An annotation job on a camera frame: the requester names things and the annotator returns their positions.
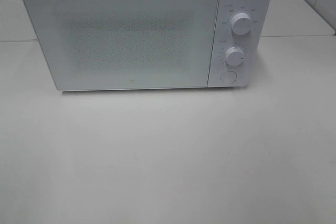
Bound white control knob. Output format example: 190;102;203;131
230;11;253;35
224;47;245;66

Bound round white door button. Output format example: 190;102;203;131
221;71;237;86

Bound white microwave door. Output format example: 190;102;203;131
23;0;218;91

